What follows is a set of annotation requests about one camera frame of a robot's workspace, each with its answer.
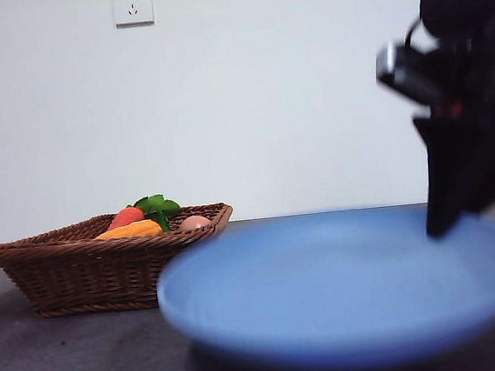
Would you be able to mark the brown egg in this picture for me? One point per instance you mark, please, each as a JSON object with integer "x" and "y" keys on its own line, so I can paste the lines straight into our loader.
{"x": 195, "y": 222}

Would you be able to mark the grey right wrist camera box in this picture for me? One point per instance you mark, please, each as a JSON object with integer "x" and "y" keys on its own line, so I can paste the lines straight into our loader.
{"x": 403, "y": 71}

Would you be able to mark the white wall socket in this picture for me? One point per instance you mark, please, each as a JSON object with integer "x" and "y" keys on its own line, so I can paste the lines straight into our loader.
{"x": 133, "y": 5}

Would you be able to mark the green leafy sprig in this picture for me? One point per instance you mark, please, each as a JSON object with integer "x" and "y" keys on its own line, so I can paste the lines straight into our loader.
{"x": 157, "y": 205}

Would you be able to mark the blue round plate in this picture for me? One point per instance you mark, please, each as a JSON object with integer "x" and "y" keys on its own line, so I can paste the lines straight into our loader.
{"x": 328, "y": 292}

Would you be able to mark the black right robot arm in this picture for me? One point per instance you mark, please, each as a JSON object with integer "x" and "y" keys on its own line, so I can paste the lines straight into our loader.
{"x": 458, "y": 3}

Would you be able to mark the yellow corn cob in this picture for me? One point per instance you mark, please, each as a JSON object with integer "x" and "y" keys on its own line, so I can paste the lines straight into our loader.
{"x": 138, "y": 229}

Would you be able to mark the orange toy carrot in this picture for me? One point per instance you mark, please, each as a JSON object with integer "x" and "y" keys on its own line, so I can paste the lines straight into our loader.
{"x": 125, "y": 217}

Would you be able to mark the brown wicker basket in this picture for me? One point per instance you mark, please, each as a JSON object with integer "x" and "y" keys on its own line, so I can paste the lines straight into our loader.
{"x": 98, "y": 274}

